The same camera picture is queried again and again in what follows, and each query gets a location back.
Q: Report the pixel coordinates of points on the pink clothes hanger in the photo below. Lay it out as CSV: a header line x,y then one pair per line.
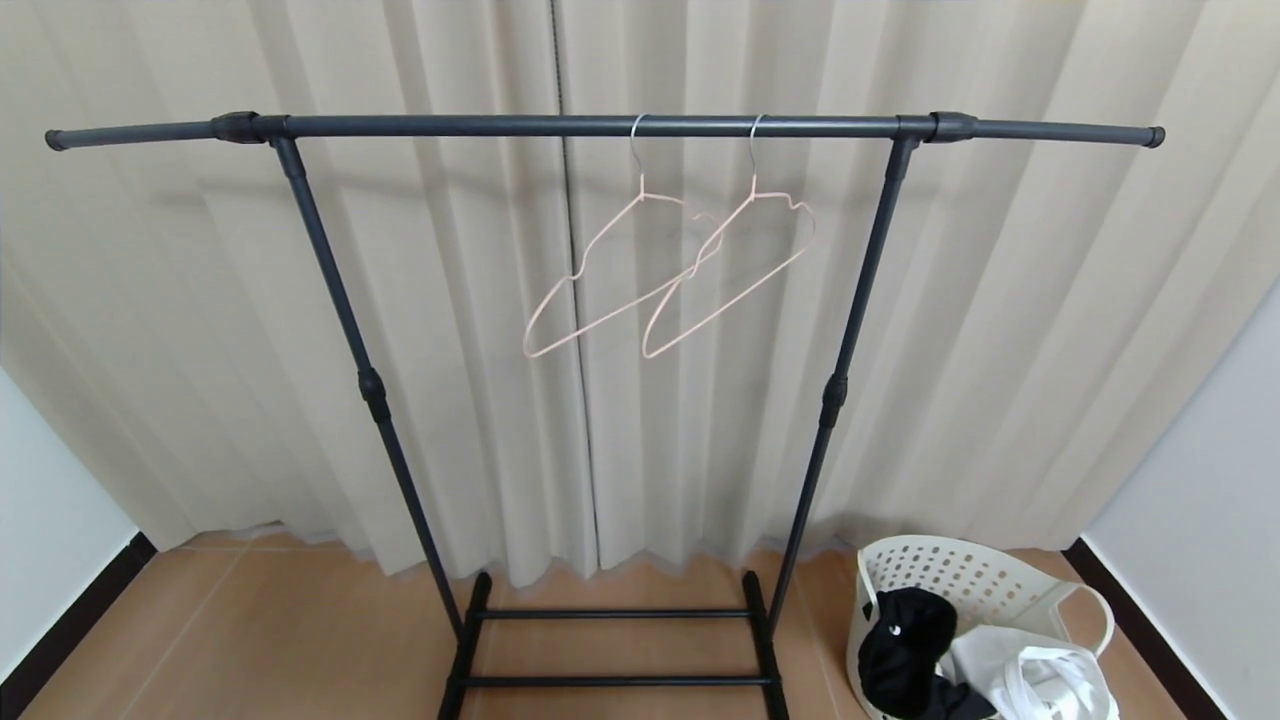
x,y
754,185
640,185

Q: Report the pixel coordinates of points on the black clothes rack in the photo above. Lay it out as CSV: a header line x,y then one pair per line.
x,y
600,126

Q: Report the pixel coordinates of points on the white garment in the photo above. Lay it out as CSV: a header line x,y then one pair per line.
x,y
1040,680

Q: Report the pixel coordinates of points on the beige curtain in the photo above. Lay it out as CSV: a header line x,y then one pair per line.
x,y
200,300

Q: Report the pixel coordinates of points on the black garment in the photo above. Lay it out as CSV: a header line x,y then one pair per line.
x,y
905,650

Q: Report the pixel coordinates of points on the white laundry basket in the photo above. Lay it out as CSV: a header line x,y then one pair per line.
x,y
1030,600

